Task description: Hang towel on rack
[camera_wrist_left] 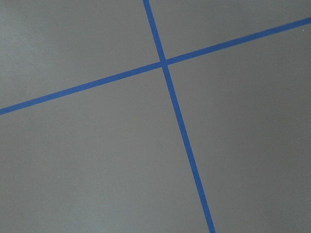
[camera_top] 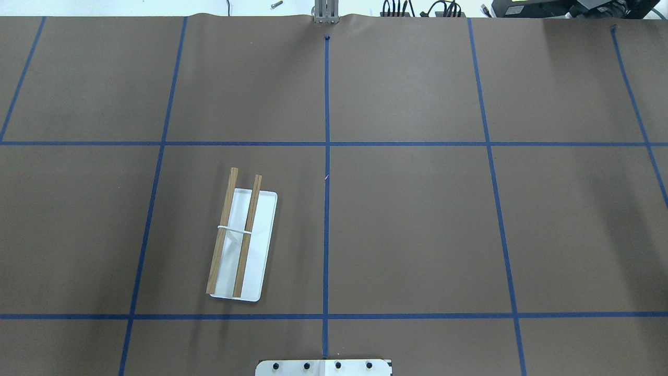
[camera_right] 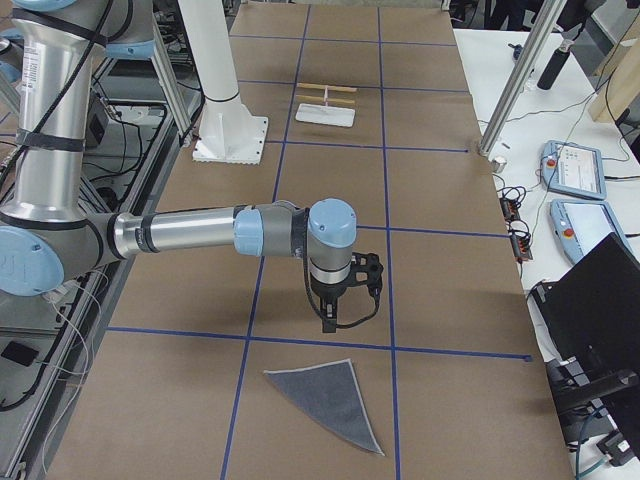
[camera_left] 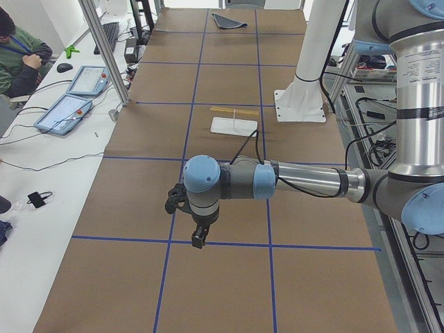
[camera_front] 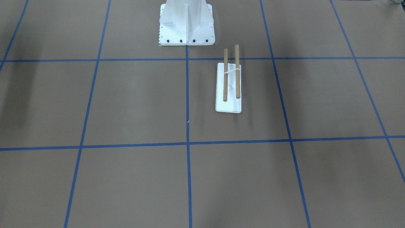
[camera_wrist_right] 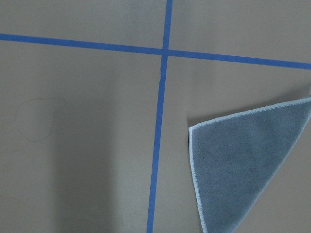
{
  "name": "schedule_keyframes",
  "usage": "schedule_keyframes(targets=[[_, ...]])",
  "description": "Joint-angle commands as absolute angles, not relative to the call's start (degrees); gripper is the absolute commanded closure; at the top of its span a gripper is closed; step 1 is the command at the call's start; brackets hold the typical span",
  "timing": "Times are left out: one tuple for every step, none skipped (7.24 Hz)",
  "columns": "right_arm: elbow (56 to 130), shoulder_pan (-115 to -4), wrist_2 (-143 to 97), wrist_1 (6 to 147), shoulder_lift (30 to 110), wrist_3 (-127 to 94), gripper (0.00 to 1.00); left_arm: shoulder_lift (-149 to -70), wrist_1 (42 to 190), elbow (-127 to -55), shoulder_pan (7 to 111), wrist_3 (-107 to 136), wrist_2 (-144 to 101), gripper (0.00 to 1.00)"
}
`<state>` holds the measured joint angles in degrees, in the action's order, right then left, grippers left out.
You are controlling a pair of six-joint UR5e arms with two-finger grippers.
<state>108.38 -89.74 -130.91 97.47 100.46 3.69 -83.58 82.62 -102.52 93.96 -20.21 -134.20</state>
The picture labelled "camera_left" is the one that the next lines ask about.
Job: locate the aluminium frame post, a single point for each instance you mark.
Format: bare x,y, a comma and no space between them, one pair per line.
106,53

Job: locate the white basket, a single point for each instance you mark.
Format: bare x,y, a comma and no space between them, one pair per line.
367,74

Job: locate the black power adapter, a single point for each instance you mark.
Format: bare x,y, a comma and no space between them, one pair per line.
131,51

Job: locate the small black device with cable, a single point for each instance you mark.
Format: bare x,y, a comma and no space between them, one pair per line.
39,199

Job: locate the white camera mast pedestal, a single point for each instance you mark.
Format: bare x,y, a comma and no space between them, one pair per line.
302,100

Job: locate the grey microfibre towel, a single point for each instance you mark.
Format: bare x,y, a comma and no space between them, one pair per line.
227,23

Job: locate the seated person green jacket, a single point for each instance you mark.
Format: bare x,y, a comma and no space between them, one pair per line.
25,60

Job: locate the blue teach pendant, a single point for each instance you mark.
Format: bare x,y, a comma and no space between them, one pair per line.
63,115
89,81

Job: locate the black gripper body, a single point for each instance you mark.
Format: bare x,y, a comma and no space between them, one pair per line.
204,220

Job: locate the near blue teach pendant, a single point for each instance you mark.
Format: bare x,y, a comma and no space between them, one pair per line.
63,115

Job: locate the green plastic clamp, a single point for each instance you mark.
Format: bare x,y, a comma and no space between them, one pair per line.
70,50

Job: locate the black keyboard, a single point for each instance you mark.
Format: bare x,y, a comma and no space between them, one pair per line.
111,32

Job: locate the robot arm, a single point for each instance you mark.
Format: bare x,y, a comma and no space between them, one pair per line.
411,191

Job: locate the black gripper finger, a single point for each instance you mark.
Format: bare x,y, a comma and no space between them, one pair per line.
203,234
195,238

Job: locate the white towel rack wooden bars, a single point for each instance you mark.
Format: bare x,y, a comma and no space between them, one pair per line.
233,125

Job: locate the black computer mouse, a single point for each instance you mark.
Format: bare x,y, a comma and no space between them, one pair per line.
64,67

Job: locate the far blue teach pendant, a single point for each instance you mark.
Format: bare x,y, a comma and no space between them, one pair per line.
89,81

